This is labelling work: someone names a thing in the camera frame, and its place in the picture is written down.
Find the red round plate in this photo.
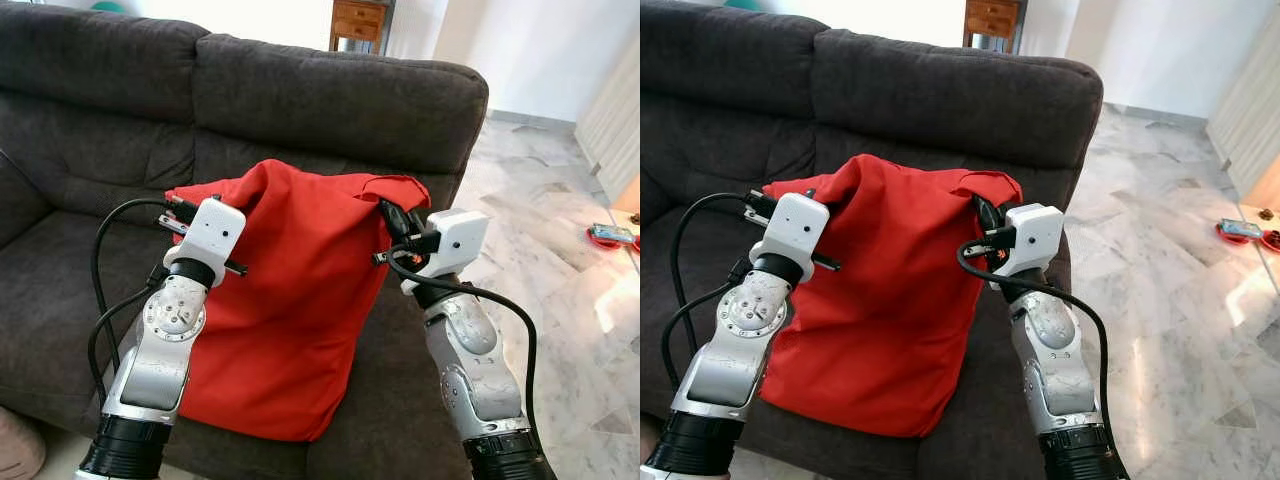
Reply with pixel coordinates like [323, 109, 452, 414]
[586, 222, 641, 251]
[1215, 218, 1263, 246]

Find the white louvred door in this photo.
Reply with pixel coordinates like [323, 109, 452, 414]
[1205, 35, 1280, 206]
[575, 40, 641, 206]

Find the red pillow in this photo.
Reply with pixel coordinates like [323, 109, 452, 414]
[758, 153, 1024, 439]
[165, 158, 433, 443]

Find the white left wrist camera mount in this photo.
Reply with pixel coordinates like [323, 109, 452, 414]
[750, 191, 830, 273]
[163, 196, 247, 276]

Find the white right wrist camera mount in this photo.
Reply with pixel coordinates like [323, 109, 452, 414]
[990, 203, 1066, 291]
[402, 208, 491, 296]

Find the dark grey two-seat sofa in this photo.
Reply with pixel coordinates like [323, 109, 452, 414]
[0, 0, 491, 480]
[640, 0, 1104, 480]

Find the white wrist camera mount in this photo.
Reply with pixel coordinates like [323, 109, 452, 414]
[990, 203, 1066, 291]
[402, 208, 491, 296]
[163, 196, 247, 276]
[750, 191, 830, 273]

